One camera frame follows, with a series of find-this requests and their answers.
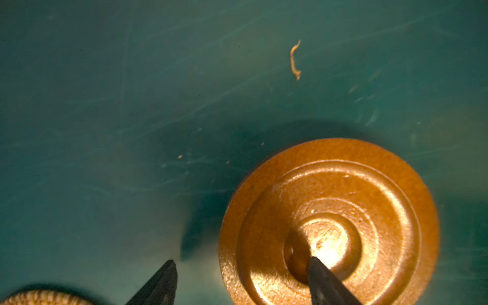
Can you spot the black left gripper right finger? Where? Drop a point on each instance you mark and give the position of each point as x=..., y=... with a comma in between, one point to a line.
x=325, y=288

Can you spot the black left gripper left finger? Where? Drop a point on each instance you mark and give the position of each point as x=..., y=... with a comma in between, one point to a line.
x=160, y=289

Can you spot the brown wooden round coaster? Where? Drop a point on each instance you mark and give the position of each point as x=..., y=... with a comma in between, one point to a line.
x=360, y=209

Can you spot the woven rattan round coaster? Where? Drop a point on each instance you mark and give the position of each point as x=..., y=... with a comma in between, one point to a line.
x=44, y=297

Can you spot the small straw fibre scrap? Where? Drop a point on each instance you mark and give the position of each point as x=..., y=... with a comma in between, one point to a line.
x=295, y=71

